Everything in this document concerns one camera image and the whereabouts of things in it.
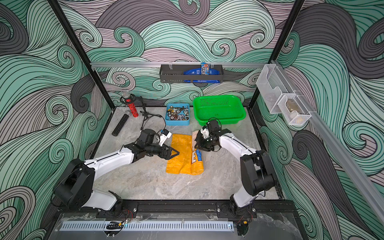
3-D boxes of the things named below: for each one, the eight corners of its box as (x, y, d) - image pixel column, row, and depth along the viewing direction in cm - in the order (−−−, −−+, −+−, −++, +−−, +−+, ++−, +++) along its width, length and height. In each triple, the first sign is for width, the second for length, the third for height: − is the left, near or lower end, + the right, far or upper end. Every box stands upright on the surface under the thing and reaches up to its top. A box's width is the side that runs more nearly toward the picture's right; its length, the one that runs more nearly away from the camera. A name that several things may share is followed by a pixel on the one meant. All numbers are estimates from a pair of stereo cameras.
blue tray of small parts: (164, 125, 111) (163, 122, 108) (167, 105, 126) (166, 101, 122) (190, 125, 111) (190, 122, 108) (190, 105, 126) (190, 101, 122)
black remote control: (114, 135, 105) (112, 133, 102) (125, 116, 117) (124, 113, 114) (118, 136, 105) (116, 133, 102) (129, 117, 117) (127, 114, 114)
